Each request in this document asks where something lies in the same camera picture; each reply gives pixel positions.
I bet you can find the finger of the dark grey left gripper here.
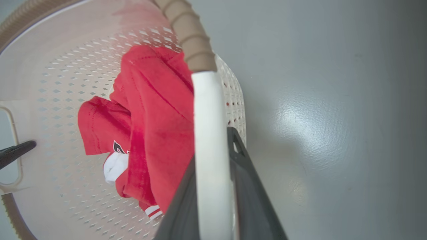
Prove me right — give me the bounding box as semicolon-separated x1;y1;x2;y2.
0;140;37;170

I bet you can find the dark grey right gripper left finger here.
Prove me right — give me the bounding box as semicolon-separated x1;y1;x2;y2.
153;155;200;240

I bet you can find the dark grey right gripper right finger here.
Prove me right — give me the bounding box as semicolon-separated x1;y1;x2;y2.
227;127;289;240

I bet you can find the white perforated laundry basket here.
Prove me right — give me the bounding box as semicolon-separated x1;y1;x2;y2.
0;0;248;240

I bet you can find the red and white garment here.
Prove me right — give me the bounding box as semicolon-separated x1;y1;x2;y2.
77;45;196;220

